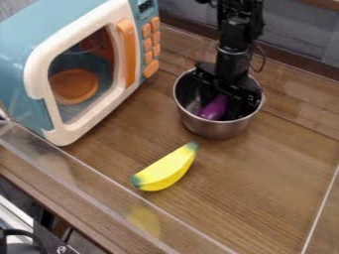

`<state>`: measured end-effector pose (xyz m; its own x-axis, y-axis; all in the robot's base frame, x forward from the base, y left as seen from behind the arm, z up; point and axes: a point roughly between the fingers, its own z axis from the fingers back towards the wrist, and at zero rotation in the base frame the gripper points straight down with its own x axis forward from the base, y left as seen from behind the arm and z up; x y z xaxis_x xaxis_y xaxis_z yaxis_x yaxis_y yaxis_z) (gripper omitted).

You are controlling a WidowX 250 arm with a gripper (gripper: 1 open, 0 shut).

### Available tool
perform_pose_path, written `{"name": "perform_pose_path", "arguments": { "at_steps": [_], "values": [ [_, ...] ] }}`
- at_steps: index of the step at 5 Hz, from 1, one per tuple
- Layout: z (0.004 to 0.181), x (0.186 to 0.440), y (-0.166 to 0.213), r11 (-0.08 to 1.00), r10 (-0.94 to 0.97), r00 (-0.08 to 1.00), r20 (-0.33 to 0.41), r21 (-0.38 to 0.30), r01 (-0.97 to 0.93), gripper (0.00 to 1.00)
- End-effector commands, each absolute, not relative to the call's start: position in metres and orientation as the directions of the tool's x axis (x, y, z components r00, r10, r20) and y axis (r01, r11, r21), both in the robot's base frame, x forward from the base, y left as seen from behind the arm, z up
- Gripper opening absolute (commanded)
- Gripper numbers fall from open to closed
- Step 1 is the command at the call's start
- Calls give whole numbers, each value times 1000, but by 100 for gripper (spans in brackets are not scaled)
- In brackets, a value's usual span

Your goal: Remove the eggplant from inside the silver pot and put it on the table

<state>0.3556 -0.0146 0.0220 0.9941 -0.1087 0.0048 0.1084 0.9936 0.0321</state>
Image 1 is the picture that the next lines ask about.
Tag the orange microwave turntable plate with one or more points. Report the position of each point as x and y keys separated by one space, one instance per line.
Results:
x=73 y=85

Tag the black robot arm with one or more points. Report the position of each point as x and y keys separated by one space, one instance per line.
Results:
x=240 y=26

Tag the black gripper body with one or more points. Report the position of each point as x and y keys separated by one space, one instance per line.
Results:
x=243 y=89

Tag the purple toy eggplant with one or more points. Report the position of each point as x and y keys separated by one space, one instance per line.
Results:
x=215 y=109

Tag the yellow toy banana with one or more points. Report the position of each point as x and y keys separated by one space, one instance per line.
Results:
x=161 y=174

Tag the silver metal pot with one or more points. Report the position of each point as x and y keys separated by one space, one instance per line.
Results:
x=216 y=129

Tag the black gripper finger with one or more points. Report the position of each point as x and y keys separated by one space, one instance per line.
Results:
x=201 y=93
x=241 y=106

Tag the blue toy microwave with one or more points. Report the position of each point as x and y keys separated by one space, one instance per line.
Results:
x=105 y=36

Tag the black clamp bracket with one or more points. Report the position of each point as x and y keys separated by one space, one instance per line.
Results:
x=49 y=242

